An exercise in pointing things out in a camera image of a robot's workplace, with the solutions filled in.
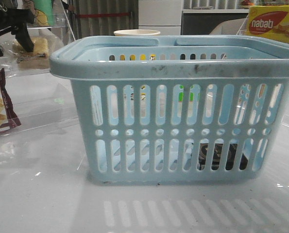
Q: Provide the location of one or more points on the light blue plastic basket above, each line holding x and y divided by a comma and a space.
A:
145, 104

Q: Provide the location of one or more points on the black white tissue pack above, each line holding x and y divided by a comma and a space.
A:
217, 157

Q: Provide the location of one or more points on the yellow bread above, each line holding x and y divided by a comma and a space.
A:
37, 59

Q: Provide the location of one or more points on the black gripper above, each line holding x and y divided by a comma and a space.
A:
14, 21

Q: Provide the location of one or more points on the cream paper cup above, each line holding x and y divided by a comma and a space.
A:
136, 32

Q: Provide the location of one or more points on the yellow nabati wafer box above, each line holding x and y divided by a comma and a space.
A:
280, 13

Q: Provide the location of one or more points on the white drawer cabinet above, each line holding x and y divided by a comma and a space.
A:
160, 15

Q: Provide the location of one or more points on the clear acrylic shelf left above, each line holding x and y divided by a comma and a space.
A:
39, 98

